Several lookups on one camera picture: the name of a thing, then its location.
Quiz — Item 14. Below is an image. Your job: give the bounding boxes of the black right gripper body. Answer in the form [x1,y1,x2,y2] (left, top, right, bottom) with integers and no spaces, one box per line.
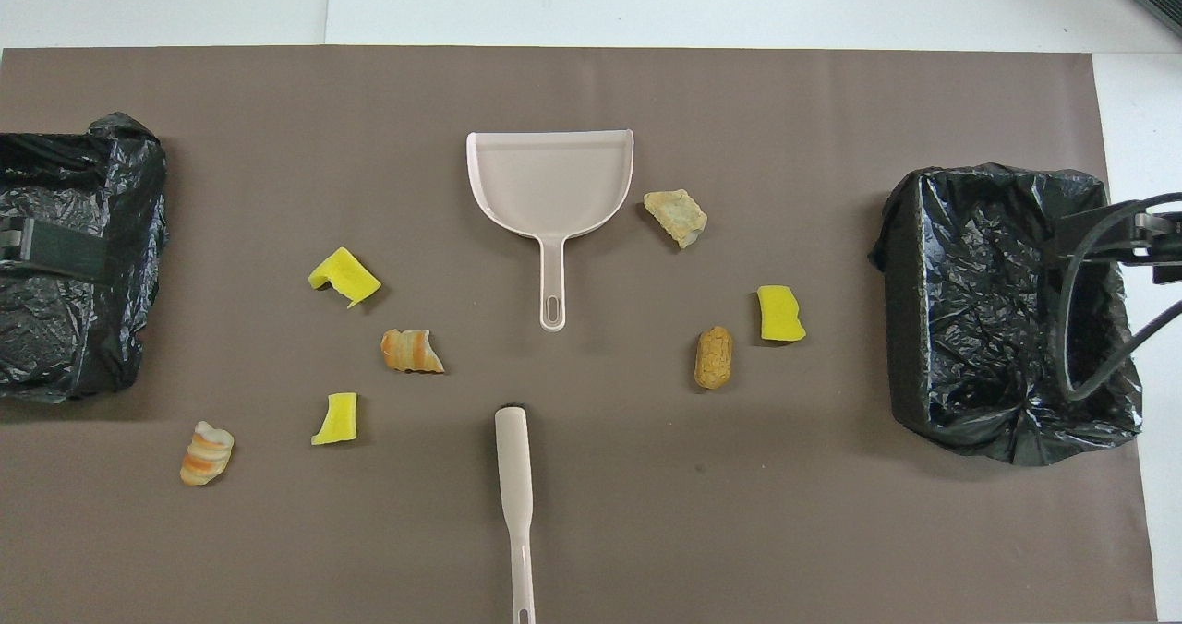
[1134,210,1182,285]

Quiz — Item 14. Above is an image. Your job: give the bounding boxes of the orange striped croissant toy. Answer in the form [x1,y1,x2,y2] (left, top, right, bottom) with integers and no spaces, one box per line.
[180,421,235,487]
[380,329,445,375]

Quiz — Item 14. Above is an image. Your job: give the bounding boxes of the curled yellow sponge piece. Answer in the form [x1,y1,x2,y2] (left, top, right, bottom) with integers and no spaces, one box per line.
[308,246,382,309]

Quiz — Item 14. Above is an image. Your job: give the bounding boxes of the brown peanut shaped toy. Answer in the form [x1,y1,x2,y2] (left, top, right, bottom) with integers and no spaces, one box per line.
[694,326,734,390]

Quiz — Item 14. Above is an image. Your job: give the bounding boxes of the pale beige sponge chunk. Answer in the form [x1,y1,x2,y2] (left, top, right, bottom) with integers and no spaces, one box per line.
[644,189,708,250]

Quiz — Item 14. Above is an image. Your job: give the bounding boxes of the beige plastic dustpan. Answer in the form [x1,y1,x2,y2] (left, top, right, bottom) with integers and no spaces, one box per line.
[466,129,635,332]

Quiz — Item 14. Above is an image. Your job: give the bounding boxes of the beige hand brush black bristles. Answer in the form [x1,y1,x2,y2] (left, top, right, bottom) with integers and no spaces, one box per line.
[494,406,537,624]

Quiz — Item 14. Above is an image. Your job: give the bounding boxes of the bin lined with black bag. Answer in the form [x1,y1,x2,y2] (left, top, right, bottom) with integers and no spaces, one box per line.
[869,163,1143,466]
[0,113,169,403]

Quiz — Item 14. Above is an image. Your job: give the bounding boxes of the brown table mat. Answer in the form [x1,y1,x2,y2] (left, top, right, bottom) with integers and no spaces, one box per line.
[0,47,1157,624]

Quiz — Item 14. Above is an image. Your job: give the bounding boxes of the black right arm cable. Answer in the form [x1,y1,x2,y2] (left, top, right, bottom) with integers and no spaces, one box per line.
[1057,192,1182,402]

